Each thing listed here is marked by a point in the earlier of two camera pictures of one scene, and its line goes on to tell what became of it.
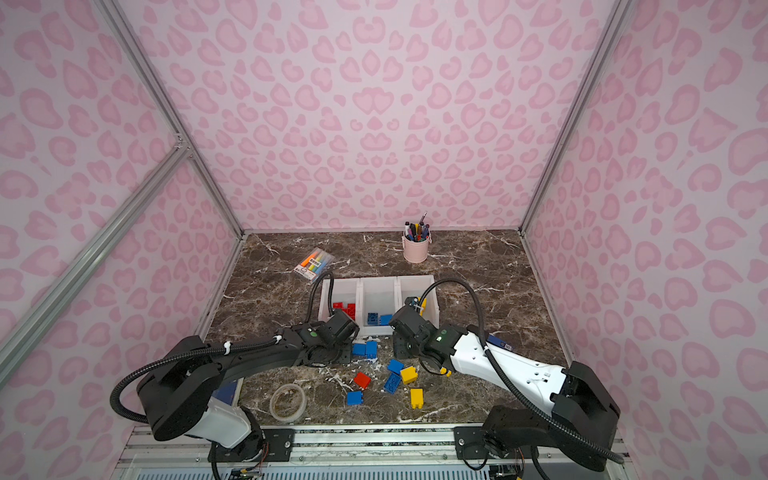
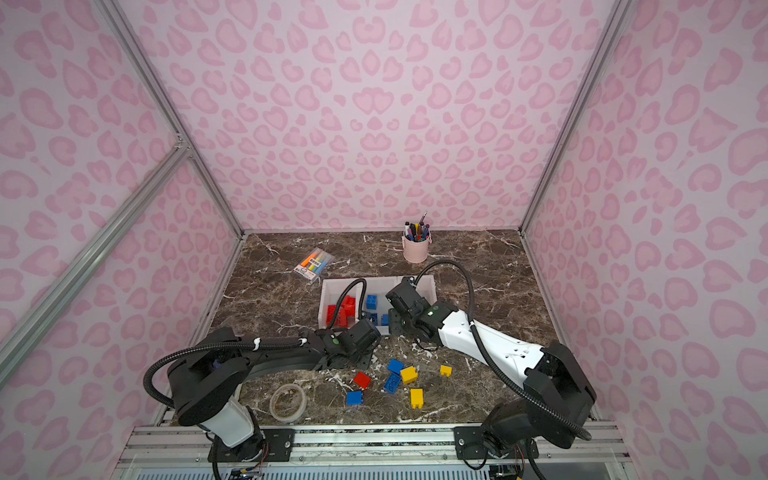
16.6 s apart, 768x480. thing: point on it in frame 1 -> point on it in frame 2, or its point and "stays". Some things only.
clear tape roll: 288,403 stays
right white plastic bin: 414,287 stays
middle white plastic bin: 377,300 stays
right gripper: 398,346 -> 395,314
